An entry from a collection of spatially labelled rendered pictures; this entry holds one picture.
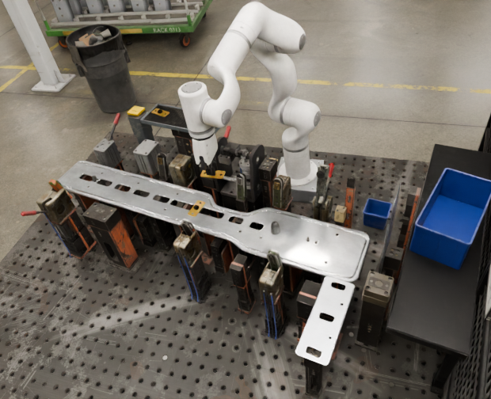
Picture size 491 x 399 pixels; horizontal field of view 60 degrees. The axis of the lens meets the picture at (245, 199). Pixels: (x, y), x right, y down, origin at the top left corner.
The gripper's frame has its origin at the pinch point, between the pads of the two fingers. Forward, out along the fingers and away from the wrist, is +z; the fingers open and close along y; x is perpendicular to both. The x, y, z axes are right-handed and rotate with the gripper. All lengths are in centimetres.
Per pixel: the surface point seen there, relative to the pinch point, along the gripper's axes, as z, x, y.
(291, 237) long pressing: 25.7, 27.9, 4.9
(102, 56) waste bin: 69, -184, -197
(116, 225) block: 29, -44, 9
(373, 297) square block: 22, 57, 26
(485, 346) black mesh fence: 10, 83, 42
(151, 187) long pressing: 25.6, -36.2, -11.2
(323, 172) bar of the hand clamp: 4.6, 37.2, -7.8
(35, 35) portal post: 72, -291, -243
